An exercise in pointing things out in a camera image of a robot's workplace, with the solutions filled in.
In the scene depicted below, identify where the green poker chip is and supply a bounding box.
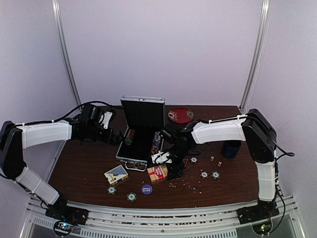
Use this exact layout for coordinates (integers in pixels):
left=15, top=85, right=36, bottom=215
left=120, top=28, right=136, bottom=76
left=211, top=171, right=220, bottom=180
left=127, top=192, right=137, bottom=202
left=107, top=186, right=117, bottom=195

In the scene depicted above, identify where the chip row in case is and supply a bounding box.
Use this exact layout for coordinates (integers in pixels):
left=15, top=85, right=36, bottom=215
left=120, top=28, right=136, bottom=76
left=150, top=131, right=162, bottom=155
left=124, top=129, right=135, bottom=146

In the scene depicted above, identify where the red decorated plate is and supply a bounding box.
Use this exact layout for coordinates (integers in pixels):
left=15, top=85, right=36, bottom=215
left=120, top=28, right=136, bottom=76
left=168, top=107, right=194, bottom=124

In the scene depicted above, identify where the red card deck box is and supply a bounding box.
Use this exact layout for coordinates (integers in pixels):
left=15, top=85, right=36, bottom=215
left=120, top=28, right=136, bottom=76
left=147, top=164, right=168, bottom=184

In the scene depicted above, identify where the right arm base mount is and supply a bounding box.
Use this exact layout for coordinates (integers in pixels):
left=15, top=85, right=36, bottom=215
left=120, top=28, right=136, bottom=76
left=237, top=205, right=279, bottom=236

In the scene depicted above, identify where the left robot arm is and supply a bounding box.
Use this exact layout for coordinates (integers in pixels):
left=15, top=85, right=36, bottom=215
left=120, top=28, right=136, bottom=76
left=0, top=103, right=123, bottom=220

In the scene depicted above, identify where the left aluminium frame post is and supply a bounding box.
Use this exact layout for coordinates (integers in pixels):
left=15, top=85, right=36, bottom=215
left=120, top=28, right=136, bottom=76
left=52, top=0, right=81, bottom=105

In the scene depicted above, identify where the green poker chip right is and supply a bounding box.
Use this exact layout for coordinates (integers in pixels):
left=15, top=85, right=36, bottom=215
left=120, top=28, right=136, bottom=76
left=211, top=171, right=220, bottom=180

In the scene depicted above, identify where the red black poker chip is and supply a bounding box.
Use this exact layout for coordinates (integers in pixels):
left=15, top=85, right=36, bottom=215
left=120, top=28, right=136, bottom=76
left=190, top=157, right=198, bottom=164

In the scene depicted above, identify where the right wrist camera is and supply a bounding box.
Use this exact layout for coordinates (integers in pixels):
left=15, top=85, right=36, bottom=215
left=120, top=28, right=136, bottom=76
left=151, top=151, right=172, bottom=165

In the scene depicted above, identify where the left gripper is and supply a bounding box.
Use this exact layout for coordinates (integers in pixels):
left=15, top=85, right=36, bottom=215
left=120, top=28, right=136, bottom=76
left=87, top=123, right=124, bottom=146

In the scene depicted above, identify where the purple small blind button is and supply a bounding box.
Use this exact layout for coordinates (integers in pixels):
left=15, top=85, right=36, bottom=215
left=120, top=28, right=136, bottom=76
left=141, top=184, right=153, bottom=195

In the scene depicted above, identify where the aluminium poker case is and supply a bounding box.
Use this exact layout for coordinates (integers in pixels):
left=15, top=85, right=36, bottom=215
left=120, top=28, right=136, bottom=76
left=116, top=95, right=165, bottom=172

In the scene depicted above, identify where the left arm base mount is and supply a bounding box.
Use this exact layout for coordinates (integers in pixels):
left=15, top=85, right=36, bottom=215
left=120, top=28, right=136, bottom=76
left=45, top=206, right=89, bottom=237

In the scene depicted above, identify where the chip row in case right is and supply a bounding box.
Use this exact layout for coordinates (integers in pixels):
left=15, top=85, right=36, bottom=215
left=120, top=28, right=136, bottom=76
left=150, top=131, right=162, bottom=155

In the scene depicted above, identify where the aluminium frame post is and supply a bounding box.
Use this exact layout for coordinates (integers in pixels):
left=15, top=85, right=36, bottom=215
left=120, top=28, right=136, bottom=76
left=239, top=0, right=271, bottom=113
left=52, top=0, right=81, bottom=105

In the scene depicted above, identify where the chip row in case left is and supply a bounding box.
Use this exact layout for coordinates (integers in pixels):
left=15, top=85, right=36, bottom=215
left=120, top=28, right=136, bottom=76
left=124, top=129, right=135, bottom=146

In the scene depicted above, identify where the right aluminium frame post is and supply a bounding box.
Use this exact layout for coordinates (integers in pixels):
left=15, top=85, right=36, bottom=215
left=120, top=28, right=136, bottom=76
left=239, top=0, right=271, bottom=113

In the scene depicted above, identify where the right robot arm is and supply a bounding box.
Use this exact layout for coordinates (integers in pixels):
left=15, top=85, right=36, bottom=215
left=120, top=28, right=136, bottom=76
left=152, top=109, right=295, bottom=219

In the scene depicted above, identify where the dark blue mug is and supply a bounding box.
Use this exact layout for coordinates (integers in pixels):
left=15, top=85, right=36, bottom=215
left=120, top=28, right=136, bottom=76
left=221, top=140, right=242, bottom=159

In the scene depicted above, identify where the black white poker chip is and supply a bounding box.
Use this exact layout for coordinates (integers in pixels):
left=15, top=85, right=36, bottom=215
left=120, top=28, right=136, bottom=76
left=200, top=171, right=209, bottom=179

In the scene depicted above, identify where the green poker chip front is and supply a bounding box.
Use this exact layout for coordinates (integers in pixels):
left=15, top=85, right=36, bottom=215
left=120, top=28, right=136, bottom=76
left=127, top=192, right=137, bottom=202

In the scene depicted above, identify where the front aluminium rail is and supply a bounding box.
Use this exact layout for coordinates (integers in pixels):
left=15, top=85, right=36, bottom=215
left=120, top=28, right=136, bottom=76
left=18, top=195, right=308, bottom=238

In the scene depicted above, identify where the blue yellow card deck box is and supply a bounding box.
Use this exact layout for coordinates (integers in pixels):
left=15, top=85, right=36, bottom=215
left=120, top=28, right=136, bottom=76
left=104, top=165, right=129, bottom=185

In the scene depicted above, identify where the green poker chip left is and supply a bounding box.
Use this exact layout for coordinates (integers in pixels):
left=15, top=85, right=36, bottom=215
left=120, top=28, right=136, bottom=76
left=107, top=186, right=117, bottom=195

